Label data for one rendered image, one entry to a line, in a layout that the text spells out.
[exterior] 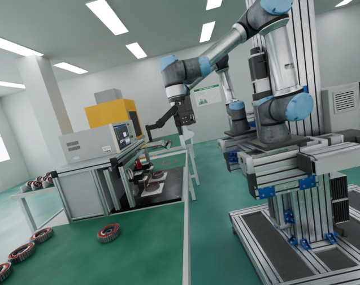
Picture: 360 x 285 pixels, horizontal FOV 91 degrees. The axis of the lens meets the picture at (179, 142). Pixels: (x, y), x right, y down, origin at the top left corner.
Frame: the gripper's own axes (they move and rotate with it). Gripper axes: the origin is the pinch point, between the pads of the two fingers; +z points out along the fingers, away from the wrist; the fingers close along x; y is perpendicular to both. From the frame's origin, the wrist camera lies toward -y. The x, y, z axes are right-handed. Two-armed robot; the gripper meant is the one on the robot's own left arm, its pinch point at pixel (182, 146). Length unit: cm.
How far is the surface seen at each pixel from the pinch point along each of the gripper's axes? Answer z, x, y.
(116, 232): 37, 9, -43
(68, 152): -4, 48, -78
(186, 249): 40.4, -9.0, -8.2
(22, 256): 38, 7, -91
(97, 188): 20, 34, -58
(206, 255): 115, 65, -1
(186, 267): 40.4, -17.7, -8.8
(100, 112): -57, 413, -191
